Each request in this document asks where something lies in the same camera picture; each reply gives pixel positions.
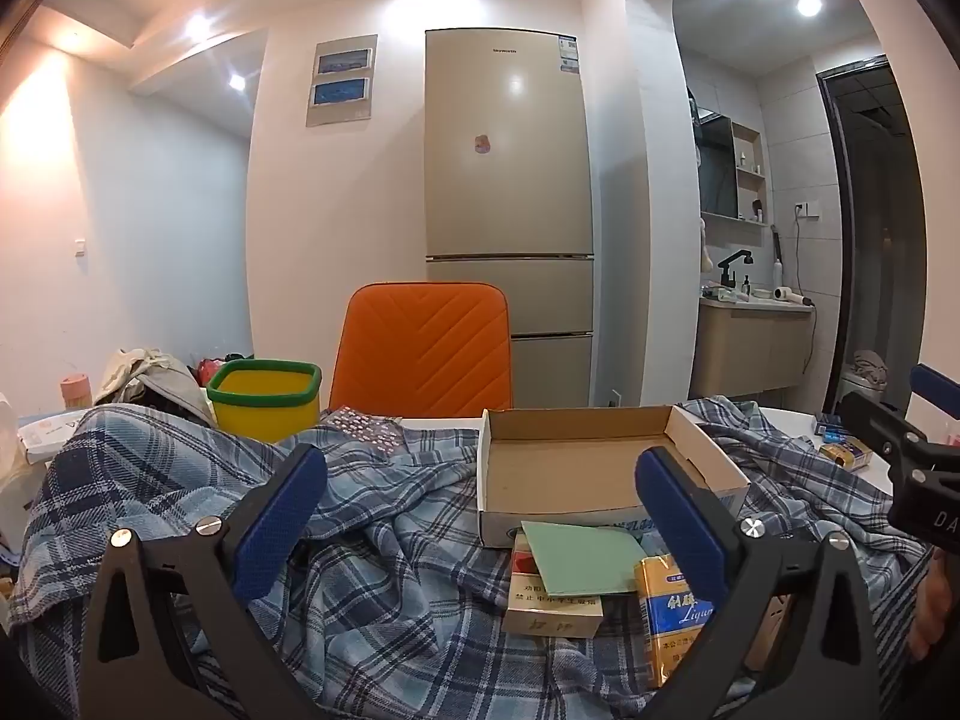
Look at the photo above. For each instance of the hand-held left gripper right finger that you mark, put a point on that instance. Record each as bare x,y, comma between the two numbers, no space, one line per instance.
684,529

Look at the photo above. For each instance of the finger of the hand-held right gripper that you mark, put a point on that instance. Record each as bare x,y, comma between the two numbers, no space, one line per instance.
877,424
937,382

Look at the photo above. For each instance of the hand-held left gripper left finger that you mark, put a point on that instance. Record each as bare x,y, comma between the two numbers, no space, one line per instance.
276,521

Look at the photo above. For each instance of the gold blue cigarette pack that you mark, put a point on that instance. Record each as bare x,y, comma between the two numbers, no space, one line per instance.
671,630

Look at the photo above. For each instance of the green notepad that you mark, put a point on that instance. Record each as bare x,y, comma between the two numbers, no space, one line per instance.
585,555

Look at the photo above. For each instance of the cardboard box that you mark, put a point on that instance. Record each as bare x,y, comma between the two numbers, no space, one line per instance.
570,465

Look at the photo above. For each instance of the red white cigarette pack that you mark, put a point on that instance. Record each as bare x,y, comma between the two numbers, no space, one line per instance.
551,611

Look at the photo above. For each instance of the person's right hand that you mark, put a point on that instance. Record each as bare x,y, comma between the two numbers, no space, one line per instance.
930,607

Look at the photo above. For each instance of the white bin with cloth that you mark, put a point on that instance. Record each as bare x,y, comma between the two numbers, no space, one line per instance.
866,382

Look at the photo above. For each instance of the yellow bin with green rim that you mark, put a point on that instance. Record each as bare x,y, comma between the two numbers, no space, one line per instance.
262,416

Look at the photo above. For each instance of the blue plaid shirt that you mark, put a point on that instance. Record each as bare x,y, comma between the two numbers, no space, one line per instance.
375,577

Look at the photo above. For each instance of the silver blister pill pack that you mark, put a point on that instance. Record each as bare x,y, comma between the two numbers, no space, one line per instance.
360,427

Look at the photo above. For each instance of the beige vanity cabinet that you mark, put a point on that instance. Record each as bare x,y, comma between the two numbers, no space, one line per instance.
750,345

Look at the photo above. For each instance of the white hair dryer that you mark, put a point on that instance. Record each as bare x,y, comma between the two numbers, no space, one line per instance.
787,294

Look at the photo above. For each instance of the red plastic bag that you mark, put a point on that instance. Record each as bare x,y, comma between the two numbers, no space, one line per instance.
204,371

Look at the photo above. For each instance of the white bottle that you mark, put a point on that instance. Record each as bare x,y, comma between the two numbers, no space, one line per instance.
778,274

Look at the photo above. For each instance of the beige grey clothes pile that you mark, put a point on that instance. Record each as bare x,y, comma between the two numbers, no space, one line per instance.
150,382

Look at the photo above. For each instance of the black faucet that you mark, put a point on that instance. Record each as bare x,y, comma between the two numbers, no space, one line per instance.
731,262

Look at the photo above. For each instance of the orange padded chair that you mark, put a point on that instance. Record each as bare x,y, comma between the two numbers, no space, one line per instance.
420,352

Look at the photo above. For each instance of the pink cup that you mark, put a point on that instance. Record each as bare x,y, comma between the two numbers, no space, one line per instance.
75,390

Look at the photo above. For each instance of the white flat printed box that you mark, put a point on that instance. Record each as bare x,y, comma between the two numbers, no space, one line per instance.
45,435

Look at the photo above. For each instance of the bathroom mirror cabinet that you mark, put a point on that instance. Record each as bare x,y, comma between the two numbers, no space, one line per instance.
716,165

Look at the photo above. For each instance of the beige three-door fridge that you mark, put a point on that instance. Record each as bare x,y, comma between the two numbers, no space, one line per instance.
502,202

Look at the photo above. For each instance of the round ceiling downlight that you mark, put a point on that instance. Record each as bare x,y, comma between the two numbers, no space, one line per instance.
808,5
196,26
236,81

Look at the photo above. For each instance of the pink fridge magnet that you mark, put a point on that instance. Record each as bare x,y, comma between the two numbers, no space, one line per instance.
481,143

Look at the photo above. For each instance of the fridge energy label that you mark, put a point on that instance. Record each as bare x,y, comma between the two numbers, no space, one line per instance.
570,56

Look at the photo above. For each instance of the dark door frame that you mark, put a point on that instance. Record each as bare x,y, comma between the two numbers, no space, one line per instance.
825,240

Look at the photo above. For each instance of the white wall socket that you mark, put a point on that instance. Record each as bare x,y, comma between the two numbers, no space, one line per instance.
805,210

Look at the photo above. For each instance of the beige wall shelf niche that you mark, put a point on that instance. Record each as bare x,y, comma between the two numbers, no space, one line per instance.
750,195

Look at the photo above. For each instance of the grey wall electrical panel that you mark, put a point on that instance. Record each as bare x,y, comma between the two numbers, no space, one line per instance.
341,79

